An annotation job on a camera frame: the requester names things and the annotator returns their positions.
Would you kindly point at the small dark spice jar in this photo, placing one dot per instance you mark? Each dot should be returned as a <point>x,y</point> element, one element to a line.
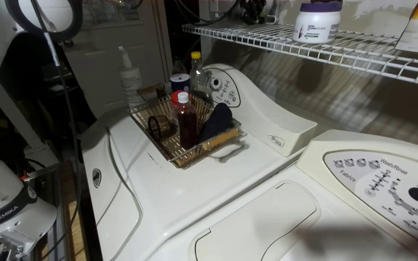
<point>160,90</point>

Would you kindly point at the white spray bottle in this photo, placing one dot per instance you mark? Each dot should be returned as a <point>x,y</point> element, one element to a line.
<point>131,79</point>

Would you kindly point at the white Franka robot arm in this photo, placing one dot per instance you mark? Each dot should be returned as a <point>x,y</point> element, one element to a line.
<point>0,192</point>

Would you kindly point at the dark blue cloth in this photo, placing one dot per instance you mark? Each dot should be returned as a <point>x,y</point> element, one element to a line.
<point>216,120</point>

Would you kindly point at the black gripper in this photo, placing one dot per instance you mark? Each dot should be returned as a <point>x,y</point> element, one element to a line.
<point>254,3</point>

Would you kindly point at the white dryer machine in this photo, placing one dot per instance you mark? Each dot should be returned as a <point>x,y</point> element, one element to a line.
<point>363,192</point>

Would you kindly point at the white washing machine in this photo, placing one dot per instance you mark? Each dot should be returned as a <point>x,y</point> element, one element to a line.
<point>170,192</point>

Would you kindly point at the red lid jar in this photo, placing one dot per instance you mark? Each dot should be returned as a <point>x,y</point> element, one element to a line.
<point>174,98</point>

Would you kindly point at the red liquid bottle white cap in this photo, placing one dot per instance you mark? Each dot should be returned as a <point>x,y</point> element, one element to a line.
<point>186,123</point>

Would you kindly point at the clear plastic container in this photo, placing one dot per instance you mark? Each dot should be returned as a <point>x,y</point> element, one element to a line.
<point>282,8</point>

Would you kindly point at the blue white round canister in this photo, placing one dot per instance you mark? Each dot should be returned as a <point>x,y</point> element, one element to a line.
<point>180,81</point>

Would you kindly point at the clear bottle yellow cap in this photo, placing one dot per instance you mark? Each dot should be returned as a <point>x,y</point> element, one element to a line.
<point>197,76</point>

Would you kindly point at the wooden platform board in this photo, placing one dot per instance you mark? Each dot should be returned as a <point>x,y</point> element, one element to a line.
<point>75,232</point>

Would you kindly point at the white jar purple lid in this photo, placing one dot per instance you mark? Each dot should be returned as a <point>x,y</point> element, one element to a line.
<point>316,21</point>

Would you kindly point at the grey panel door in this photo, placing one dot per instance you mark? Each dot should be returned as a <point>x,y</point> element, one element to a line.
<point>102,52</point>

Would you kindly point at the wicker basket tray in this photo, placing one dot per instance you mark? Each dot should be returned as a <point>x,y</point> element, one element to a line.
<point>189,153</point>

